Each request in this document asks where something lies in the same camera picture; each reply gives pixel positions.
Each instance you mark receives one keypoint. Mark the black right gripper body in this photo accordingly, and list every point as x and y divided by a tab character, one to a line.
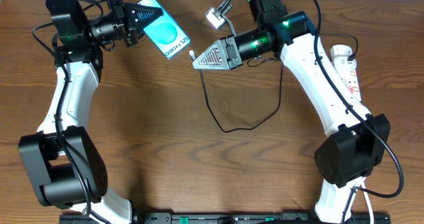
234	50

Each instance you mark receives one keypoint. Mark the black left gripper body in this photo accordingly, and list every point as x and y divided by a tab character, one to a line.
120	24

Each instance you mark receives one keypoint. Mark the blue Galaxy smartphone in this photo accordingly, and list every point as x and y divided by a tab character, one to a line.
165	32

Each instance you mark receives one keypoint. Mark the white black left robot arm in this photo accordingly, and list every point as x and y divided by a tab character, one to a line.
62	163

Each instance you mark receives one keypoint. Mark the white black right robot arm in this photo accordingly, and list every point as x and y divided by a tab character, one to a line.
356	139

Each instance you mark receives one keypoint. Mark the white power strip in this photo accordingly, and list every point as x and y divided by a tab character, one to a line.
345	65

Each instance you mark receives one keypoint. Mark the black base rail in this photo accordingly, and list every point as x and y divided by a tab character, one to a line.
287	217

